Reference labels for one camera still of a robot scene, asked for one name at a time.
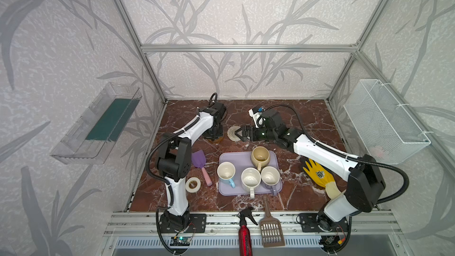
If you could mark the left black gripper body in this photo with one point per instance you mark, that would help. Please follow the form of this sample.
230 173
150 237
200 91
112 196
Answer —
215 132

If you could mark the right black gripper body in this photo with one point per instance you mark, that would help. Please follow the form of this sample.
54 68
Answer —
252 133

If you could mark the black mug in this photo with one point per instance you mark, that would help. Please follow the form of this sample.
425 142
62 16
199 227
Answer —
216 133

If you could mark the white woven coaster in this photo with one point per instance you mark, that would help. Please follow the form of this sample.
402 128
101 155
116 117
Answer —
231 133

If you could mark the beige mug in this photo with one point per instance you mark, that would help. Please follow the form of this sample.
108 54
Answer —
260 157

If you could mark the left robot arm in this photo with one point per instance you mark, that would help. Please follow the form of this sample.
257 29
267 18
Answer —
170 161

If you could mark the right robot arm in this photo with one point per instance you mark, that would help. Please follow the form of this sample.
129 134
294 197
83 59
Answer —
365 182

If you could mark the lavender plastic tray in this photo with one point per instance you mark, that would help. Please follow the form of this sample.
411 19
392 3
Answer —
238 175

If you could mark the white speckled mug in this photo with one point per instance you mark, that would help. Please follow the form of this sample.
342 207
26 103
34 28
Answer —
250 180

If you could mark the white tape roll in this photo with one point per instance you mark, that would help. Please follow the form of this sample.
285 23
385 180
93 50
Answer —
193 185

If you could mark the brown slotted scoop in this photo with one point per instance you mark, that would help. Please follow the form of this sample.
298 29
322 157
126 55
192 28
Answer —
271 229

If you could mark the red spray bottle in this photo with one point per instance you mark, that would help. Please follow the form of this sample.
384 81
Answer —
244 236

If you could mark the green circuit board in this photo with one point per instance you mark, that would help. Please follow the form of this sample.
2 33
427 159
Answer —
180 241

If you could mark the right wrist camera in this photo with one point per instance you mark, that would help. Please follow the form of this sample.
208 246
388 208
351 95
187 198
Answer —
256 113

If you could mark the purple scoop pink handle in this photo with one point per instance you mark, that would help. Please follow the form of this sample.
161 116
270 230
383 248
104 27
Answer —
199 161

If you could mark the white mug blue handle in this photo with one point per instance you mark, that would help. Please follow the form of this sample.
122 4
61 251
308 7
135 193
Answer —
226 172

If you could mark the white mug purple handle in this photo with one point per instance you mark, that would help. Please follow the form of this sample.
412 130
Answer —
271 178

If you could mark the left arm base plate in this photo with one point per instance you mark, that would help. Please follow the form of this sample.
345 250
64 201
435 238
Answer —
195 224

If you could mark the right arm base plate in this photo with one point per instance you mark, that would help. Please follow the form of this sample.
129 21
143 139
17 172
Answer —
307 222

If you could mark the clear plastic wall bin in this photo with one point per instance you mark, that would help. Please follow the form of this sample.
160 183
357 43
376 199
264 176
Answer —
94 135

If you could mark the white wire basket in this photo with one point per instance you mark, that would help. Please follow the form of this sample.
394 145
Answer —
387 130

